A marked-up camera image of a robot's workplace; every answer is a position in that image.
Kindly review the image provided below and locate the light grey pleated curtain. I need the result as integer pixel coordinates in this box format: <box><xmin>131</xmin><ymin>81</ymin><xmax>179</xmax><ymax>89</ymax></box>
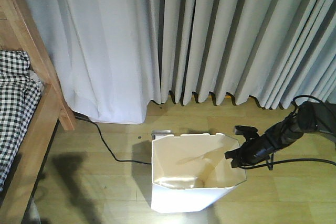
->
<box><xmin>149</xmin><ymin>0</ymin><xmax>335</xmax><ymax>109</ymax></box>

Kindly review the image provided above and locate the grey round rug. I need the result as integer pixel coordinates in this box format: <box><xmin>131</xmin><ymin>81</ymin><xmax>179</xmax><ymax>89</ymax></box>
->
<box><xmin>21</xmin><ymin>198</ymin><xmax>41</xmax><ymax>224</ymax></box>

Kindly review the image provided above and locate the white floor power outlet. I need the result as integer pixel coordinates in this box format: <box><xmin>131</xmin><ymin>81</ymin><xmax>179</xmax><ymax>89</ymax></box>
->
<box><xmin>151</xmin><ymin>130</ymin><xmax>173</xmax><ymax>140</ymax></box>

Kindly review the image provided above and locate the black outlet power cord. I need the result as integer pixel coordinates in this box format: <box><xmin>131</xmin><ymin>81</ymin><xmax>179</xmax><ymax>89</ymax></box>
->
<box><xmin>75</xmin><ymin>112</ymin><xmax>153</xmax><ymax>165</ymax></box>

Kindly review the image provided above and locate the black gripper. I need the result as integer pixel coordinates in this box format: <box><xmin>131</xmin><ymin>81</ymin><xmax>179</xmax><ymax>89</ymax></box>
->
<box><xmin>224</xmin><ymin>125</ymin><xmax>275</xmax><ymax>168</ymax></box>

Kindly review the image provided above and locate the white sheer curtain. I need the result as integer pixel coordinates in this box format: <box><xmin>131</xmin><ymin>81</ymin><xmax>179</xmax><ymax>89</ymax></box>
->
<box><xmin>26</xmin><ymin>0</ymin><xmax>161</xmax><ymax>124</ymax></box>

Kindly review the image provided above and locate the black camera cable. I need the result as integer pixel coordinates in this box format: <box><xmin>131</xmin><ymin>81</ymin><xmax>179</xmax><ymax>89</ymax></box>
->
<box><xmin>237</xmin><ymin>94</ymin><xmax>336</xmax><ymax>169</ymax></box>

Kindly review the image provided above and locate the black white checkered bedding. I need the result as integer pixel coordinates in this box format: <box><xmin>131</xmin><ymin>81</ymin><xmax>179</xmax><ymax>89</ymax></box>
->
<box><xmin>1</xmin><ymin>50</ymin><xmax>41</xmax><ymax>190</ymax></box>

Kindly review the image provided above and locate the white plastic trash bin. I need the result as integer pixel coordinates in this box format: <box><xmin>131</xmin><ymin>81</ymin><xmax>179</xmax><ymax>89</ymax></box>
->
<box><xmin>151</xmin><ymin>133</ymin><xmax>247</xmax><ymax>214</ymax></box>

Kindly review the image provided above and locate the wooden bed frame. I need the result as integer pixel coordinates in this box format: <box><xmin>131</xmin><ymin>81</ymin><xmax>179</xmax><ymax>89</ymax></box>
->
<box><xmin>1</xmin><ymin>0</ymin><xmax>76</xmax><ymax>223</ymax></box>

